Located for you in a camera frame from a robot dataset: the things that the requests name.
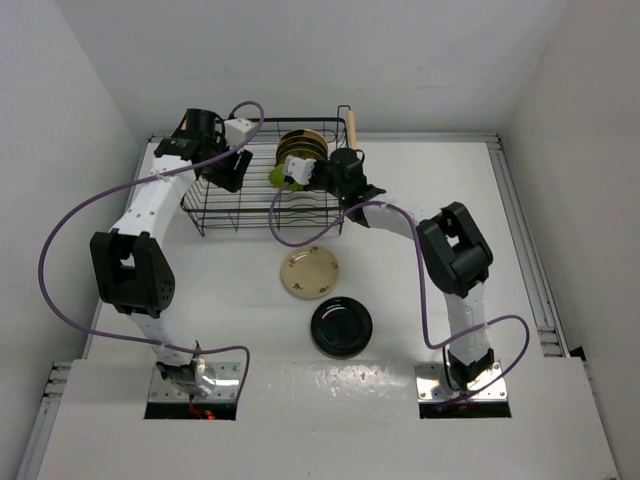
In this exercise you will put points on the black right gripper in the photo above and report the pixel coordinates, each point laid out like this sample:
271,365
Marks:
318,165

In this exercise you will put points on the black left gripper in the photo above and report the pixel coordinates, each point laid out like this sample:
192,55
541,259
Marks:
230,178

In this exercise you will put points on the brown yellow patterned plate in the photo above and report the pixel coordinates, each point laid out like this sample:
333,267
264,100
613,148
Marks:
303,151
304,135

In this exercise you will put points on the lime green plate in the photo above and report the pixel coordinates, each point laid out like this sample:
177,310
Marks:
279,180

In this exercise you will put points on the beige plate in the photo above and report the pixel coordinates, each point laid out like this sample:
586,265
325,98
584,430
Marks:
310,272

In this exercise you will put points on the blue floral celadon plate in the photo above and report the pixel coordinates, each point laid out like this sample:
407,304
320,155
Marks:
301,143

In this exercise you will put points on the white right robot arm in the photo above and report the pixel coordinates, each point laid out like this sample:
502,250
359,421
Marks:
450,247

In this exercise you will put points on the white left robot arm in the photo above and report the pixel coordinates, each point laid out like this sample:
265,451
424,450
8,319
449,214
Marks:
131,270

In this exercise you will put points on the black glossy plate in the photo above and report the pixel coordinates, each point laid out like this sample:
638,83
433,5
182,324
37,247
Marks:
341,327

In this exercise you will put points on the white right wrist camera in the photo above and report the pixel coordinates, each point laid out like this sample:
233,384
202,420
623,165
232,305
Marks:
298,170

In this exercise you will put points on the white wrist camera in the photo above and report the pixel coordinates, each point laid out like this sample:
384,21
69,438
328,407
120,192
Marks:
237,130
298,170

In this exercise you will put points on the black wire dish rack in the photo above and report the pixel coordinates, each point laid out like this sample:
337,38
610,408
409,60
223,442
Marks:
217,212

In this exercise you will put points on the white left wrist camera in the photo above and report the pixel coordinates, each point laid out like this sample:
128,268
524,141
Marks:
237,130

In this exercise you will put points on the right wooden rack handle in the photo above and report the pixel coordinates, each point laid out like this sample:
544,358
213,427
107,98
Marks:
351,130

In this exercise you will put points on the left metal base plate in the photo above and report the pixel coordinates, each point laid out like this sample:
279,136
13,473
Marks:
220,382

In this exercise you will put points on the metal base plate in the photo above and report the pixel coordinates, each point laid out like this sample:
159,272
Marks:
220,382
431,384

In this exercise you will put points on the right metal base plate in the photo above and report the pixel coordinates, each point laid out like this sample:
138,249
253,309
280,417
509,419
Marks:
431,384

